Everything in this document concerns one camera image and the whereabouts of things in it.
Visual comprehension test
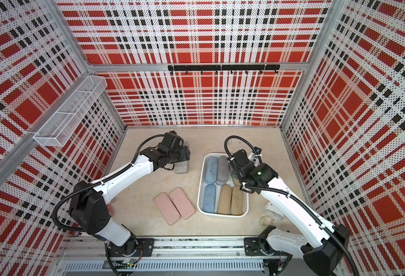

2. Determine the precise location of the grey rectangular box case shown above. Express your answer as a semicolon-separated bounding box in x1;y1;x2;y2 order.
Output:
173;142;190;174

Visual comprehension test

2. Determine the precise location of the grey glasses case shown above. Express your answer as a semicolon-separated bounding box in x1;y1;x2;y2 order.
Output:
216;156;230;186

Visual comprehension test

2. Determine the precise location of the blue glasses case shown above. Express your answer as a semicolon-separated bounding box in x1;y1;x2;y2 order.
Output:
204;156;218;185
202;184;216;213

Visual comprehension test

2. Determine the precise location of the beige glasses case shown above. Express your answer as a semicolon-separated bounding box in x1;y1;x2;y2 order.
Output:
217;184;232;215

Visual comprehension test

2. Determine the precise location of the pink glasses case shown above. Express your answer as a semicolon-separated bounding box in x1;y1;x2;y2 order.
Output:
169;187;195;220
154;193;181;226

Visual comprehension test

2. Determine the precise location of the brown glasses case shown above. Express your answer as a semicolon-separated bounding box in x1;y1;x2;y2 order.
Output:
232;175;241;186

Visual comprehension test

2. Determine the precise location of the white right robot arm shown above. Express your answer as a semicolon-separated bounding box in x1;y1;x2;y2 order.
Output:
224;135;360;276

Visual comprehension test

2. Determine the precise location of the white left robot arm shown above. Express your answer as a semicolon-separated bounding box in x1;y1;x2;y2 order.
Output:
51;131;190;256

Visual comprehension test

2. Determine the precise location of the white plastic storage tray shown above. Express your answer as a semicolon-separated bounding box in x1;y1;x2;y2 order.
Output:
197;153;250;219

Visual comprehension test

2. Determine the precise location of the white round tape dispenser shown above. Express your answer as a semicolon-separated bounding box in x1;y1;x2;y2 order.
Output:
263;201;286;221

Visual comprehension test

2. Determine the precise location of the rubber band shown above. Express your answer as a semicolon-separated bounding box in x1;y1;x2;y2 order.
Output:
259;215;275;227

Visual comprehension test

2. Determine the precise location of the black wall hook rail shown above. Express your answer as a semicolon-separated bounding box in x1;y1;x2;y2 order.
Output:
167;64;281;74

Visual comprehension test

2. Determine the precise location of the white wire mesh basket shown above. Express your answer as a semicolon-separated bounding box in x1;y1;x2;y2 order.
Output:
33;75;107;147

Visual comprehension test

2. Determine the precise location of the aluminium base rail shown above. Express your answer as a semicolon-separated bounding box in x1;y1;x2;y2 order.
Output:
50;236;288;276

